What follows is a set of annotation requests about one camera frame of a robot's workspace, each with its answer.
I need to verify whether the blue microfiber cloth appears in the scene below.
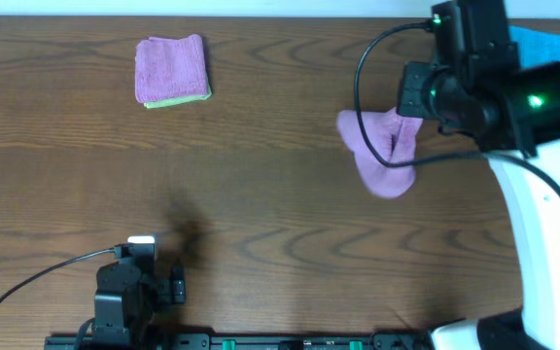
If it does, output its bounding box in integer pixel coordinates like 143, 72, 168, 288
508, 26, 560, 69

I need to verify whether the folded green cloth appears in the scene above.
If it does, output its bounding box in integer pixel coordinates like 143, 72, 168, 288
144, 86, 212, 109

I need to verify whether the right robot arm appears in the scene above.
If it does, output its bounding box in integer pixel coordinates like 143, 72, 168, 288
398, 62, 560, 349

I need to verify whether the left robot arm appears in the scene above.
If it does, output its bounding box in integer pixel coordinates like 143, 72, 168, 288
91, 263, 186, 349

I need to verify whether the right black cable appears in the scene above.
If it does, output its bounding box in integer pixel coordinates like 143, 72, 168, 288
353, 20, 560, 273

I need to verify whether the left black cable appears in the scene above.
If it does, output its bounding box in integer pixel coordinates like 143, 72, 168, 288
0, 247, 116, 350

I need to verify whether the purple microfiber cloth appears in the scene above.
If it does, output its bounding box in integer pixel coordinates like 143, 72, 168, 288
336, 109, 423, 199

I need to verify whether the black cable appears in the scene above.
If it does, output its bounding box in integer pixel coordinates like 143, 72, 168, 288
353, 20, 560, 273
0, 247, 116, 350

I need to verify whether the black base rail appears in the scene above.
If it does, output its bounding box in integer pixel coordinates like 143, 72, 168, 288
44, 332, 437, 350

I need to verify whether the folded purple cloth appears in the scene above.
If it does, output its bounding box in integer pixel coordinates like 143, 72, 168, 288
134, 34, 210, 105

